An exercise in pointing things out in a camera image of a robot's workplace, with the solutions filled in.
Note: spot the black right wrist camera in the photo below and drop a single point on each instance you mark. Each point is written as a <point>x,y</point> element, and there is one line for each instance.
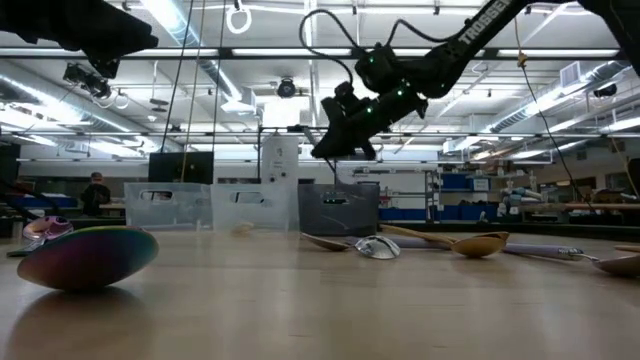
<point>342,102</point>

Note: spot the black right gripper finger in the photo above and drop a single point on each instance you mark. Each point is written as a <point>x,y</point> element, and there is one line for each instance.
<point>332,142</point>

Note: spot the blue storage bin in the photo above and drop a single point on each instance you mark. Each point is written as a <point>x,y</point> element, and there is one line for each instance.
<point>402,214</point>
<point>60,201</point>
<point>470,212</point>
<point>456,181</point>

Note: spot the wooden workbench top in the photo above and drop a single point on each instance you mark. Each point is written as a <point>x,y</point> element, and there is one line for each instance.
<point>575,206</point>

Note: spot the iridescent rainbow spoon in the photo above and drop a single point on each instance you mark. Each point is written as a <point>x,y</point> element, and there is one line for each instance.
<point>47,227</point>
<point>90,257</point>

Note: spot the white ceiling vent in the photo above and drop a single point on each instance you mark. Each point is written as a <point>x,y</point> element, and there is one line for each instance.
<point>570,75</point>

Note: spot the dark grey plastic bin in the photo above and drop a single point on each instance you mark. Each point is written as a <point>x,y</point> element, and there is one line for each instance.
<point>340,217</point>

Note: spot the clear plastic bin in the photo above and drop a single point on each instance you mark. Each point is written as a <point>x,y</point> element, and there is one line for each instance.
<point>270,210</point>
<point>167,215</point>

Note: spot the person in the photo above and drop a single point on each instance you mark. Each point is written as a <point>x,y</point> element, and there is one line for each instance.
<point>96,197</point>

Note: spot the silver ceiling air duct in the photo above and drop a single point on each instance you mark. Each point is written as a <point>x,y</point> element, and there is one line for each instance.
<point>550,102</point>
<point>227,87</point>

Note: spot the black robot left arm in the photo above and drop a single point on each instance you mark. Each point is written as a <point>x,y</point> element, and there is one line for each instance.
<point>25,17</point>

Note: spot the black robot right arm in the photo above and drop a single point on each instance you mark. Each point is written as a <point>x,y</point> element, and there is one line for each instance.
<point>480,25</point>

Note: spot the black monitor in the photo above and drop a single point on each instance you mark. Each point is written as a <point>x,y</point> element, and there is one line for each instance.
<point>170,167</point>

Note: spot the overhead light bar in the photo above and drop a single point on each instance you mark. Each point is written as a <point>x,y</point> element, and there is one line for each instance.
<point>285,52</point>

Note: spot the black ceiling mounted device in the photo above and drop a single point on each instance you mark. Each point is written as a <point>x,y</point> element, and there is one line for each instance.
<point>90,82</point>

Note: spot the black ceiling speaker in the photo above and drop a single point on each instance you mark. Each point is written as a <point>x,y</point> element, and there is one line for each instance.
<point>605,91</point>

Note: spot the white equipment cabinet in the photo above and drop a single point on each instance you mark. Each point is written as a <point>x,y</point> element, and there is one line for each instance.
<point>280,160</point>

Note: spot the black equipment cabinet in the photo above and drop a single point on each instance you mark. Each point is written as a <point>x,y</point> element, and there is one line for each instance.
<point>9,162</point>

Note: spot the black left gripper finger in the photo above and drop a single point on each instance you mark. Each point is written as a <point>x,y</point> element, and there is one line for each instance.
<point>106,67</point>
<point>132,37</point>

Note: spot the black round ceiling camera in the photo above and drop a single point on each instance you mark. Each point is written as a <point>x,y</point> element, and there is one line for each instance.
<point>286,88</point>

